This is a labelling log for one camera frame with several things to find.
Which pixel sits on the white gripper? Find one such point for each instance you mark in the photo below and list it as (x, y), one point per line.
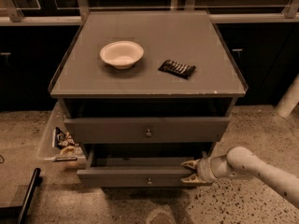
(204, 171)

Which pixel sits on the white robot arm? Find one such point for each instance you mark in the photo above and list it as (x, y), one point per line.
(240, 162)

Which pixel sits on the black snack packet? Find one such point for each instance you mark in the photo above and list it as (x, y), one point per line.
(177, 69)

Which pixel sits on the white post at right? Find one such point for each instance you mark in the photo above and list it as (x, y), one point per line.
(289, 100)

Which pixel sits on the grey drawer cabinet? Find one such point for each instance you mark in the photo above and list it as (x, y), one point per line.
(86, 87)

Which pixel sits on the grey top drawer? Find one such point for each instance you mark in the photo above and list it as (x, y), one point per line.
(146, 130)

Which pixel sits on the snack bags in bin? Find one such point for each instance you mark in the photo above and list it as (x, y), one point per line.
(64, 143)

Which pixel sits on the black bar at floor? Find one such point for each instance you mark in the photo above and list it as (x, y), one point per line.
(19, 212)

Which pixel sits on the white paper bowl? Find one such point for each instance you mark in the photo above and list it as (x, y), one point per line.
(121, 54)

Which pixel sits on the clear plastic bin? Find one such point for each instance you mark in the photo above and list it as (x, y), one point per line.
(47, 150)

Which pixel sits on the grey drawer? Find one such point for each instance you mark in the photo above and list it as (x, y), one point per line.
(136, 172)
(146, 130)

